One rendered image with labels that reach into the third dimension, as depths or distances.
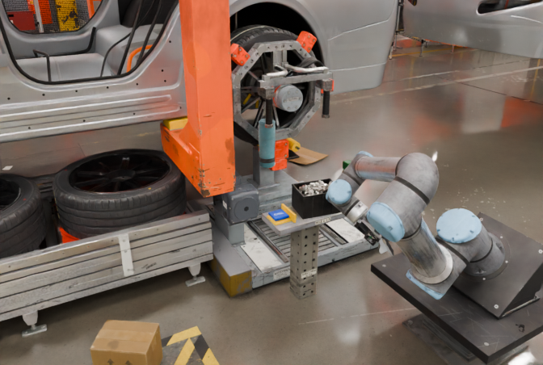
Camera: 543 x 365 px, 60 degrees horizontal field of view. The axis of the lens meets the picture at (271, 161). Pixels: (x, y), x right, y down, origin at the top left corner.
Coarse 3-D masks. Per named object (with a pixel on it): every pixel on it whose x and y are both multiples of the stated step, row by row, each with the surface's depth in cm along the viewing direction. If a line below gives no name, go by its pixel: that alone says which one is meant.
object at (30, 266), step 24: (192, 216) 226; (96, 240) 207; (120, 240) 211; (144, 240) 217; (168, 240) 223; (0, 264) 190; (24, 264) 195; (48, 264) 200; (72, 264) 206; (0, 288) 194
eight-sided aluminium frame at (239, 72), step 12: (252, 48) 244; (264, 48) 243; (276, 48) 246; (288, 48) 250; (300, 48) 252; (252, 60) 243; (240, 72) 241; (312, 84) 270; (240, 96) 246; (312, 96) 273; (240, 108) 249; (312, 108) 270; (240, 120) 251; (300, 120) 271; (252, 132) 257; (276, 132) 266; (288, 132) 269
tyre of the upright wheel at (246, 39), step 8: (232, 32) 263; (240, 32) 258; (248, 32) 252; (256, 32) 249; (264, 32) 249; (272, 32) 251; (280, 32) 253; (288, 32) 256; (232, 40) 253; (240, 40) 247; (248, 40) 246; (256, 40) 248; (264, 40) 250; (272, 40) 253; (280, 40) 255; (248, 48) 248; (312, 56) 268; (232, 64) 246; (240, 128) 262; (240, 136) 264; (248, 136) 267; (256, 144) 272
